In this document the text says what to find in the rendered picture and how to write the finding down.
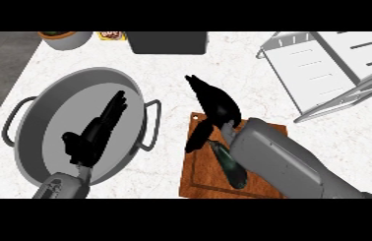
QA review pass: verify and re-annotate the brown wooden cutting board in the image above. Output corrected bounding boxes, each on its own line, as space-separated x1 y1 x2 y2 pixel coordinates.
177 111 290 200

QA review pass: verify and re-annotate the dark grey box appliance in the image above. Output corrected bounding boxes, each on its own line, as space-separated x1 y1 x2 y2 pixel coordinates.
126 31 210 55

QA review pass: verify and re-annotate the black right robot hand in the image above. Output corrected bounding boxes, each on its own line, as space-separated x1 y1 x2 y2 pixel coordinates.
183 74 242 154

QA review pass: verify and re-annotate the dark green eggplant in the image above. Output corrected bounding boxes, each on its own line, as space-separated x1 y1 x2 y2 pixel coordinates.
207 140 250 190

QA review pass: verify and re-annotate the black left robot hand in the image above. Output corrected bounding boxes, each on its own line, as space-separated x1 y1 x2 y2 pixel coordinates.
61 90 130 169

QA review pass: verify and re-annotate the grey two-handled pot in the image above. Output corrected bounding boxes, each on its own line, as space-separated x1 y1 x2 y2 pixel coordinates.
0 66 163 188

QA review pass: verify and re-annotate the grey pot with brown rim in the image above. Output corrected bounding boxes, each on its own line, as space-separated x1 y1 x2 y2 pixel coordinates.
37 31 95 52

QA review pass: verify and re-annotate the white tiered wire basket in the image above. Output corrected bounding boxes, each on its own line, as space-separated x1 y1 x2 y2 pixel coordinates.
254 31 372 124

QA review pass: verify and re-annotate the yellow printed box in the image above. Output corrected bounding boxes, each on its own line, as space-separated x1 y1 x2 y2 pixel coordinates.
98 31 129 42

